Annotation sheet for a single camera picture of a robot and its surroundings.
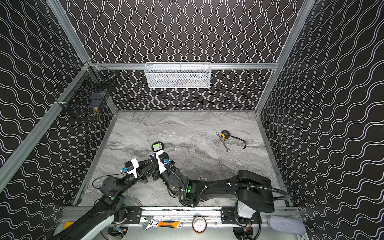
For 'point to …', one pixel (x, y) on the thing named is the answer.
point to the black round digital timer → (157, 146)
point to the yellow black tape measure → (225, 134)
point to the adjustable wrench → (144, 225)
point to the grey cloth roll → (286, 224)
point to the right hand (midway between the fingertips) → (153, 155)
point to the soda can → (199, 224)
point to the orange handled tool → (172, 224)
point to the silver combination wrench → (227, 149)
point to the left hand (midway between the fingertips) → (157, 162)
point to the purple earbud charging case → (152, 155)
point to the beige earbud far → (175, 148)
